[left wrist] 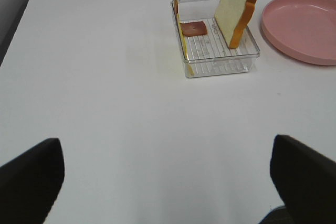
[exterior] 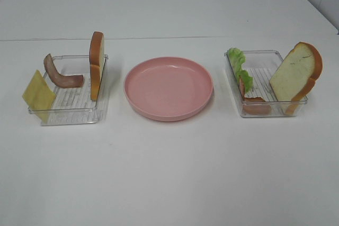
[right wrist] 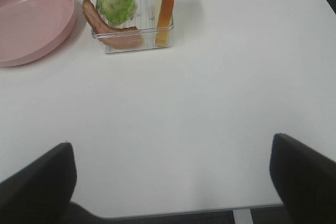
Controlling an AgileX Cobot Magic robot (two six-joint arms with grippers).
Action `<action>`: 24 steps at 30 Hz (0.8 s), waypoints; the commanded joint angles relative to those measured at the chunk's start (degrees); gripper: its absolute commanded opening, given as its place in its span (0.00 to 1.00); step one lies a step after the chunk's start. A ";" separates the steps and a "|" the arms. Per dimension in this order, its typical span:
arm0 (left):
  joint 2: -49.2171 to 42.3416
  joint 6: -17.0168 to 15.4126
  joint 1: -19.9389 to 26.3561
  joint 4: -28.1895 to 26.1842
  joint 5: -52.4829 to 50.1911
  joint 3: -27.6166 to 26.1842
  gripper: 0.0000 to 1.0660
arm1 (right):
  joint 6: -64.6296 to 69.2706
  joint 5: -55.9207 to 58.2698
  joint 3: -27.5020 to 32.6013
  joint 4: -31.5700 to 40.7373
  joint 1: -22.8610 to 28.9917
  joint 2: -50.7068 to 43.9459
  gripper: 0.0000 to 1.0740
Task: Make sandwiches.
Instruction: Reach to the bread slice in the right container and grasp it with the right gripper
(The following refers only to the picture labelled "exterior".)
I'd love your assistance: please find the green lettuce leaf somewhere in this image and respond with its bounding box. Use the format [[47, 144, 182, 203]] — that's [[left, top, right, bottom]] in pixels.
[[227, 48, 253, 93]]

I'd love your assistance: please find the red bacon strip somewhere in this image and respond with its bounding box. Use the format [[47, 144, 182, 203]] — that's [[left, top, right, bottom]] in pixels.
[[239, 76, 271, 115]]

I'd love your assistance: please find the brown bacon strip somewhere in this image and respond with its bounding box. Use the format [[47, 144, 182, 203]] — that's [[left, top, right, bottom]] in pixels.
[[43, 54, 84, 88]]

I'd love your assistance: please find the white bread slice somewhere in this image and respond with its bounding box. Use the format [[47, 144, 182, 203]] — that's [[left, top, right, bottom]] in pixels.
[[269, 42, 323, 115]]

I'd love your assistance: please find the pink round plate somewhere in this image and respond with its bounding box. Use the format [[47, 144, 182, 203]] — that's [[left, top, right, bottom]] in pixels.
[[124, 57, 213, 122]]

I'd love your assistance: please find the left upright bread slice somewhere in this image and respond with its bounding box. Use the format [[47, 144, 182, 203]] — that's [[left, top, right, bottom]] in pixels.
[[89, 31, 104, 101]]

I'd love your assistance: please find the right clear plastic tray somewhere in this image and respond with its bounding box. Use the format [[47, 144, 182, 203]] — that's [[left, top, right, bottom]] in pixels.
[[225, 50, 308, 117]]

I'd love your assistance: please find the clear plastic tray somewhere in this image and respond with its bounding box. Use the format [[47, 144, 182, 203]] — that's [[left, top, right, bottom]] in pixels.
[[225, 50, 308, 117], [28, 54, 110, 126]]

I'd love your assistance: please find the left clear plastic tray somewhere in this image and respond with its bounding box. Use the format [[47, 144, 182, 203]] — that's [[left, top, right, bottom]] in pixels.
[[28, 54, 110, 126]]

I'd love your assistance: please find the yellow cheese slice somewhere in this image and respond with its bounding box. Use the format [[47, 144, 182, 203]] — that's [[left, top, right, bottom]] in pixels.
[[22, 70, 56, 111]]

